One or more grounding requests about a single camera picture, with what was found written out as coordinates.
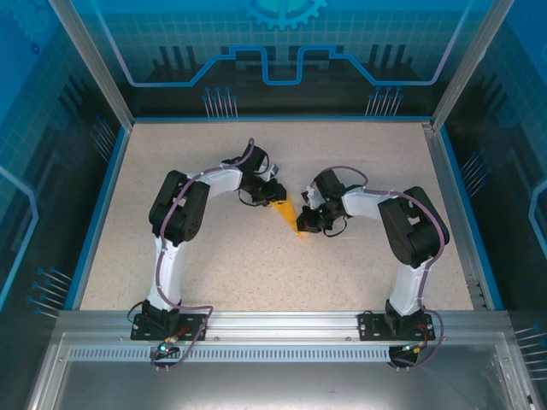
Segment arm cable connector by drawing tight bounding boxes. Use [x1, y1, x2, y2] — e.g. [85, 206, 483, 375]
[154, 336, 179, 359]
[396, 340, 429, 356]

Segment sheet metal panel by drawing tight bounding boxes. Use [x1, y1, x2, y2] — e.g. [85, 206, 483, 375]
[25, 332, 535, 410]

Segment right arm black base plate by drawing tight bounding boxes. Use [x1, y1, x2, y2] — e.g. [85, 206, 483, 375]
[357, 310, 437, 342]

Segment aluminium mounting rail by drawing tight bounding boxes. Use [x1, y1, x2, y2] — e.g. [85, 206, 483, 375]
[54, 310, 512, 343]

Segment right aluminium frame post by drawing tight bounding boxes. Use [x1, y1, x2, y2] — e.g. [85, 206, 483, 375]
[430, 0, 516, 132]

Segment right arm cable connector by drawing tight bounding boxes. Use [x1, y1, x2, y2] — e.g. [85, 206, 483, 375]
[396, 340, 429, 356]

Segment left arm cable connector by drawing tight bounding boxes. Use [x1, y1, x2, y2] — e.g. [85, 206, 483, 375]
[154, 336, 179, 359]

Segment left aluminium frame post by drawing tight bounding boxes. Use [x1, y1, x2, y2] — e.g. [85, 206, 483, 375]
[47, 0, 136, 129]

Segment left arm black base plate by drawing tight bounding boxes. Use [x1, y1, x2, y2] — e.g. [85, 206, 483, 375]
[130, 313, 209, 342]

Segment aluminium frame post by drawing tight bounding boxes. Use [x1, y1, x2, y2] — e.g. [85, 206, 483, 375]
[47, 0, 136, 129]
[430, 0, 516, 132]

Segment slotted grey cable duct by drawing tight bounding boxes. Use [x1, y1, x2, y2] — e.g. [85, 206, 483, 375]
[68, 346, 422, 363]

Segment aluminium side rail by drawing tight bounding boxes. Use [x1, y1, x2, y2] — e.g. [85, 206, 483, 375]
[421, 121, 491, 311]

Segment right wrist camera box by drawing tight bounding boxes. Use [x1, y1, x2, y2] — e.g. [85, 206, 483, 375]
[301, 184, 321, 211]

